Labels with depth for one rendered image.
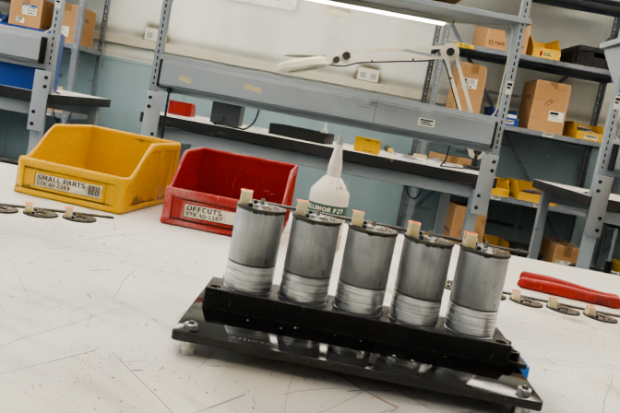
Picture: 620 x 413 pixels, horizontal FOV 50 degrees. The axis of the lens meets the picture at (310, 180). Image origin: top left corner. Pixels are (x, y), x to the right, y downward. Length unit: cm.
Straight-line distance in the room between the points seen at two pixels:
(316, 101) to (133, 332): 226
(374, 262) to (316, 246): 3
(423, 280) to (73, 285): 18
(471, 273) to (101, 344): 17
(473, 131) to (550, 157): 234
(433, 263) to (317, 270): 6
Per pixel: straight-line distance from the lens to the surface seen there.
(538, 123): 445
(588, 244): 284
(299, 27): 473
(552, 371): 39
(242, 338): 30
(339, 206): 56
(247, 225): 32
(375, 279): 33
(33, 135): 286
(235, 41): 476
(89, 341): 31
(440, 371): 31
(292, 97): 255
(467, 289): 33
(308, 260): 32
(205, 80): 260
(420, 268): 33
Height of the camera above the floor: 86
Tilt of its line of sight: 6 degrees down
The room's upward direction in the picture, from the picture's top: 11 degrees clockwise
